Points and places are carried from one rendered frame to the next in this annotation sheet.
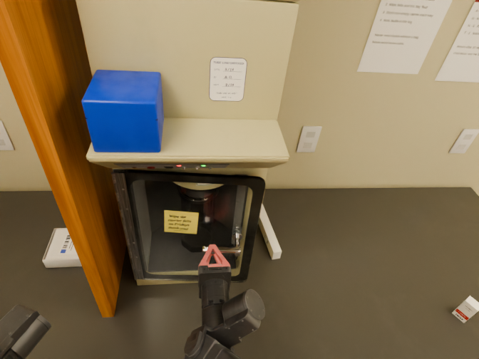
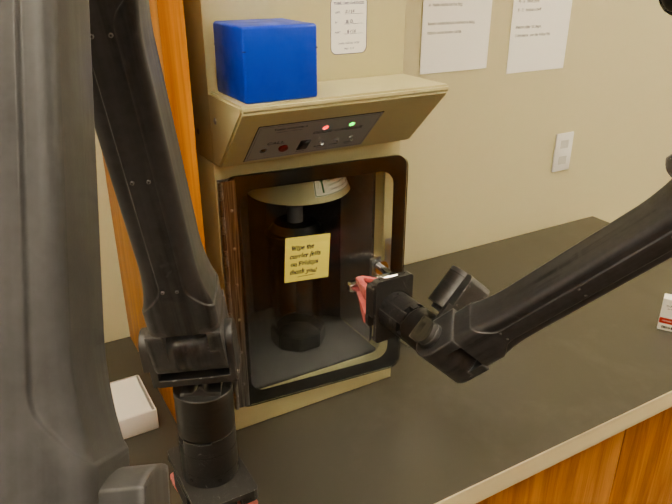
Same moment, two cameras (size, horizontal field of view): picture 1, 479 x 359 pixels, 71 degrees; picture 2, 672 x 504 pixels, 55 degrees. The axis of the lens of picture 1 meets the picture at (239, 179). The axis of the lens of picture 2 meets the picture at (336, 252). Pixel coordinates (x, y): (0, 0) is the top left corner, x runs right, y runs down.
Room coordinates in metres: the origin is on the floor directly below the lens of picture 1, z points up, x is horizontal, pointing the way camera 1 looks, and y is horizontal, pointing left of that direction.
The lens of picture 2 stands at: (-0.39, 0.38, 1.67)
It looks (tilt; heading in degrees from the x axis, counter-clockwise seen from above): 24 degrees down; 341
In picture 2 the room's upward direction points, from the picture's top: straight up
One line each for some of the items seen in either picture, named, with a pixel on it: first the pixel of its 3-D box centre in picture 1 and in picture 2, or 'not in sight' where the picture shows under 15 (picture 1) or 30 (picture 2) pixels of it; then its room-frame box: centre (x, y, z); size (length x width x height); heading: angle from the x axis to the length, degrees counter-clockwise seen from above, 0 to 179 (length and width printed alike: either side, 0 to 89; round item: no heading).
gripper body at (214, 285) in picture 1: (214, 293); (401, 314); (0.35, 0.02, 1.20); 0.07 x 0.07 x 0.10; 11
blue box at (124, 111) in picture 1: (127, 111); (265, 59); (0.45, 0.19, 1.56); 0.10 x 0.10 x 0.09; 11
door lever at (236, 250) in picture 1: (222, 244); (369, 277); (0.48, 0.02, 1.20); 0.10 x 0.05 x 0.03; 96
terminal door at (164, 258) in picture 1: (192, 236); (321, 283); (0.50, 0.10, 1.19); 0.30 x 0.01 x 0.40; 96
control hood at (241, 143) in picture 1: (192, 158); (332, 123); (0.46, 0.09, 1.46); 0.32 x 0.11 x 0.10; 101
